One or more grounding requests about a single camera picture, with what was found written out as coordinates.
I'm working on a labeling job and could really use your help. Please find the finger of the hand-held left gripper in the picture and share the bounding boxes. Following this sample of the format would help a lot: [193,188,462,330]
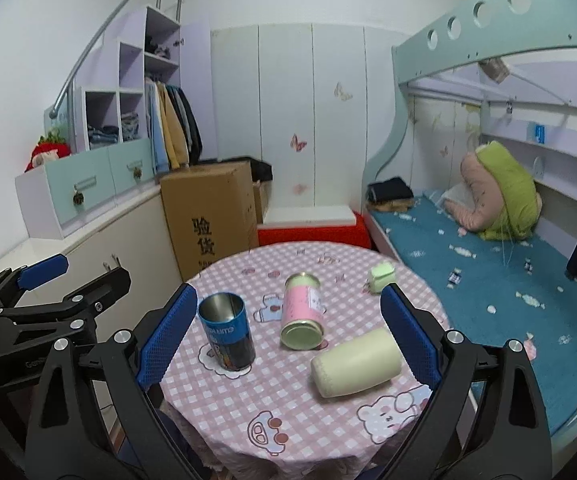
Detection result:
[0,254,69,313]
[0,265,132,357]

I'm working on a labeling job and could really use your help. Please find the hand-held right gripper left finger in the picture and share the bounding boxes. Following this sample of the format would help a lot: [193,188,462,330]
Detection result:
[23,282,204,480]

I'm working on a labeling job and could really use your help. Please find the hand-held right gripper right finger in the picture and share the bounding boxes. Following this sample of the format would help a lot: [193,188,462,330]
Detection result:
[378,284,554,480]

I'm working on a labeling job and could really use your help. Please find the cream white plastic bottle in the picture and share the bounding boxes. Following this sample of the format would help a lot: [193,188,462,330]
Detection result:
[310,327,402,399]

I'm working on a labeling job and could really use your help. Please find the low white cabinet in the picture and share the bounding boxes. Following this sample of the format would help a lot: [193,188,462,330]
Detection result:
[0,187,185,311]

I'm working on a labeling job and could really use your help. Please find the blue tin can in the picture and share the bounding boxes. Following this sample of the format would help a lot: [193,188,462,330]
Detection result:
[197,292,256,380]

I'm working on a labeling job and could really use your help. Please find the small green container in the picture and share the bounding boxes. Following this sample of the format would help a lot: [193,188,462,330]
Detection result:
[367,262,396,294]

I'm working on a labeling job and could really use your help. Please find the blue printed bed sheet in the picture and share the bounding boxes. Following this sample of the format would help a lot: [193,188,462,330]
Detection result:
[371,192,577,436]

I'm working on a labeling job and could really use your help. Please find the light green drawer unit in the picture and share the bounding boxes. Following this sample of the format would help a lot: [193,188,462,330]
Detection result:
[15,137,162,240]

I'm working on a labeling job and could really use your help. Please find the pink tin can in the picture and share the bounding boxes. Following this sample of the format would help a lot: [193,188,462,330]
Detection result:
[280,272,325,351]

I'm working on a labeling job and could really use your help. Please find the strawberry plush toy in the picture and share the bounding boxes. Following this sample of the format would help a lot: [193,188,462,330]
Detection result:
[24,130,72,174]

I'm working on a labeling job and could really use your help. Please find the round table pink checkered cloth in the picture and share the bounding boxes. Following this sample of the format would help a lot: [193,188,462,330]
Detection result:
[161,241,451,472]

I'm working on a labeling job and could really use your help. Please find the large cardboard box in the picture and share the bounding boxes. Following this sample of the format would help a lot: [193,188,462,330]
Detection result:
[160,161,260,283]

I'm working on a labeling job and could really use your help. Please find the red stool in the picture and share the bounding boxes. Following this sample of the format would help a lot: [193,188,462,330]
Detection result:
[257,212,372,252]

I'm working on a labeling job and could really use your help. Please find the folded dark clothes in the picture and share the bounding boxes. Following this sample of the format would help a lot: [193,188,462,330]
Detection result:
[367,176,415,213]

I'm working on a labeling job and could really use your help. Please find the white board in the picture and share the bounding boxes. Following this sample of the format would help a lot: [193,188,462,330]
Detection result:
[263,204,358,227]

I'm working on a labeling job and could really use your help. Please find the small cardboard box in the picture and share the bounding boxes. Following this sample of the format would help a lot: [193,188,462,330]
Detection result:
[252,180,270,225]

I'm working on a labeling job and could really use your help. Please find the pink pillow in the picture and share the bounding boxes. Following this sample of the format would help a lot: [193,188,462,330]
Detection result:
[443,152,543,233]

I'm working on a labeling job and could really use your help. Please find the light blue hanging shirt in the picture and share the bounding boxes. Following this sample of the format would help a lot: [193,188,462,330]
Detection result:
[145,81,170,174]

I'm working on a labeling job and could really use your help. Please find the yellow hanging jacket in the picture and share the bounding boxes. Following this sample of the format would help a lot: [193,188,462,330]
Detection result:
[161,85,190,169]

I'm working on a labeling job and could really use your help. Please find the green blanket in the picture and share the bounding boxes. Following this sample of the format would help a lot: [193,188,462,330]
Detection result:
[475,141,540,242]

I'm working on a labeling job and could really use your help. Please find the dark hanging jackets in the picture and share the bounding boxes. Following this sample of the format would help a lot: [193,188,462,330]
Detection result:
[177,87,204,167]

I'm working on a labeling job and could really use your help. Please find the black bag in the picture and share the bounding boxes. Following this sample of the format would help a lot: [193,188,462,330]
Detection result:
[246,156,274,183]

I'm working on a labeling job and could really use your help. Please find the purple stair cabinet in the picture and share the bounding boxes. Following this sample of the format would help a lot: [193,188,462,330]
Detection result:
[71,5,212,171]

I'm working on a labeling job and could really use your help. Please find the white bed shelf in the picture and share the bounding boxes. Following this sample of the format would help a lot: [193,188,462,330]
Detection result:
[481,120,577,207]

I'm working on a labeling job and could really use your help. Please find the metal handrail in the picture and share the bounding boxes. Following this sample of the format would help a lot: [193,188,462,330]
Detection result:
[51,0,187,122]

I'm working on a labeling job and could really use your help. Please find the dark clothes on shelf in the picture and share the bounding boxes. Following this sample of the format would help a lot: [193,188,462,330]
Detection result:
[145,37,172,59]

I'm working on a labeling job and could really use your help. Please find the white wardrobe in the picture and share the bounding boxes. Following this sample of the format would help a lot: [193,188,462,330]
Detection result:
[211,22,414,211]

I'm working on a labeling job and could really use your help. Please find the grey tape roll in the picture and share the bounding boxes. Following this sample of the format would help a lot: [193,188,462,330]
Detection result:
[478,58,510,84]

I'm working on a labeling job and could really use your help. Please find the light green bunk bed frame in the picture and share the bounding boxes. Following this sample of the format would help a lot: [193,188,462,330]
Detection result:
[361,0,577,461]

